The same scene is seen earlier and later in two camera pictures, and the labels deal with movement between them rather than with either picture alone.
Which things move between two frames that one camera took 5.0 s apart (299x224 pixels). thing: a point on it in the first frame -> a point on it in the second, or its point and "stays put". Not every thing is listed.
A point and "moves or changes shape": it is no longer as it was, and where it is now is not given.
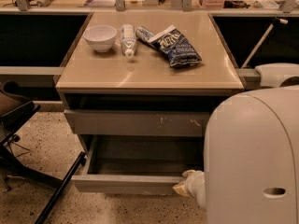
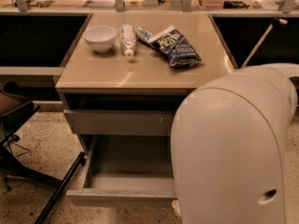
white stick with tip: x=276 y=20 stays put
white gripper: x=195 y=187 -> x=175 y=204
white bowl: x=100 y=37 stays put
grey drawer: x=136 y=164 moves or changes shape
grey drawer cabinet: x=140 y=86 stays put
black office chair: x=16 y=108 stays put
